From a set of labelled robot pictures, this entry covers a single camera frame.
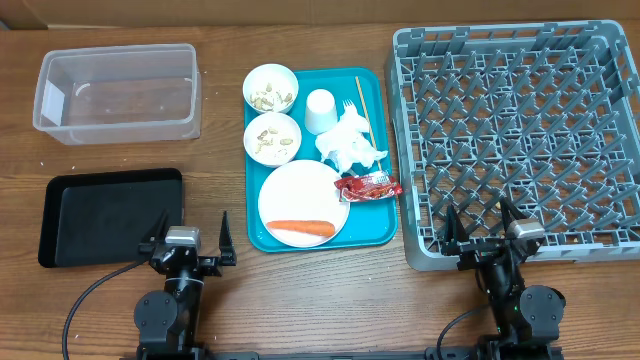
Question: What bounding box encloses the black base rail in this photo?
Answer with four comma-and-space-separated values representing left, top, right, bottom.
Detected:
199, 346, 486, 360

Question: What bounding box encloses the white napkin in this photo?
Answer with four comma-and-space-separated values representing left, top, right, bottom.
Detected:
315, 110, 388, 175

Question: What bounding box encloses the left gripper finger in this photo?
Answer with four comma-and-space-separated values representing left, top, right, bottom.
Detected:
141, 209, 169, 245
219, 212, 237, 266

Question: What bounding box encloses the white plastic fork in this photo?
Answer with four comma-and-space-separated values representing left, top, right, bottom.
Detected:
343, 100, 357, 113

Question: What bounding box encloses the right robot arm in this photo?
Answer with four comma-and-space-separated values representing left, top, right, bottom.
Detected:
435, 198, 566, 360

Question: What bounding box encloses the orange carrot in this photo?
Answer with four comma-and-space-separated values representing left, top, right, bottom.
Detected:
267, 220, 336, 237

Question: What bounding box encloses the grey dishwasher rack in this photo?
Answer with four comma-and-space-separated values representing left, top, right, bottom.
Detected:
386, 20, 639, 271

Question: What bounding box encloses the wooden chopstick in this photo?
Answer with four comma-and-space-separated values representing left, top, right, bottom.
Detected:
355, 76, 378, 152

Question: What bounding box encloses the white plastic cup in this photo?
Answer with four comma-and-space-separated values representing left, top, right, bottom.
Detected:
305, 89, 338, 135

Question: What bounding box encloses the white round plate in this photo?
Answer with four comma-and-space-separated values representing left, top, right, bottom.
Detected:
258, 160, 350, 248

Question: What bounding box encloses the white bowl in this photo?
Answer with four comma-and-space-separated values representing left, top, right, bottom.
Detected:
242, 64, 299, 114

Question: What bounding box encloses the black tray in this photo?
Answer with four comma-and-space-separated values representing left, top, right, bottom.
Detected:
38, 168, 184, 268

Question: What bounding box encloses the clear plastic bin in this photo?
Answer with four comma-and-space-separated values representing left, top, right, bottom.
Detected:
32, 43, 202, 145

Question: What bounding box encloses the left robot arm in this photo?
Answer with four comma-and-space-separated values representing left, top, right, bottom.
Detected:
134, 212, 237, 359

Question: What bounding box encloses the teal serving tray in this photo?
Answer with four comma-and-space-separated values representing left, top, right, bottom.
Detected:
245, 67, 398, 253

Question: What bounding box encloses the red snack wrapper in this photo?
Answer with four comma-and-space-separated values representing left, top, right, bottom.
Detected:
334, 170, 403, 203

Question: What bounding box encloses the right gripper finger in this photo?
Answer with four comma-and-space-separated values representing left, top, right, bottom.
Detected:
444, 204, 469, 244
499, 197, 526, 231

